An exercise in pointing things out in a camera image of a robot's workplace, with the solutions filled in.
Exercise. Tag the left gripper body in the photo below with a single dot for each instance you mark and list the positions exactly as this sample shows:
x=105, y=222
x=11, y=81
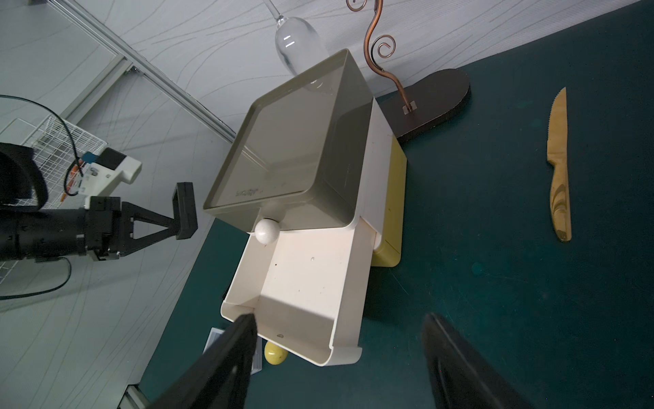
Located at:
x=61, y=232

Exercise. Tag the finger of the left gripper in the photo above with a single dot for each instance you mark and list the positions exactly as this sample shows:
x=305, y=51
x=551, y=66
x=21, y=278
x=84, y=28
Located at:
x=183, y=225

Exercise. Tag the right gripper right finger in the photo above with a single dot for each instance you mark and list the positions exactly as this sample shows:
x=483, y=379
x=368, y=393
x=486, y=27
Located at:
x=459, y=376

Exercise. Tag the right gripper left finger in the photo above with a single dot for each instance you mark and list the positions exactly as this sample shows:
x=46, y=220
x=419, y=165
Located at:
x=216, y=380

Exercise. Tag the three-tier drawer organizer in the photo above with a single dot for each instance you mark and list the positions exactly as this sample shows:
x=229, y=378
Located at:
x=307, y=180

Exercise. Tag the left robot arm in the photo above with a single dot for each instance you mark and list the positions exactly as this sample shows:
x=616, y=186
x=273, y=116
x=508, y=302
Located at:
x=24, y=189

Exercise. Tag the wooden knife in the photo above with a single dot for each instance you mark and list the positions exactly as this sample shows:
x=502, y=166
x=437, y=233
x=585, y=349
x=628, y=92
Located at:
x=559, y=196

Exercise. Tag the clear wine glass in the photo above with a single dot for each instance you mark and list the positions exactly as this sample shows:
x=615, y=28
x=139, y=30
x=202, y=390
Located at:
x=298, y=44

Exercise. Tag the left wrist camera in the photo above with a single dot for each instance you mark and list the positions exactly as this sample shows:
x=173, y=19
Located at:
x=104, y=172

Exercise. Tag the white wire basket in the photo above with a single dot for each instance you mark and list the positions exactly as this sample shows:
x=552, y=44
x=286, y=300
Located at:
x=53, y=151

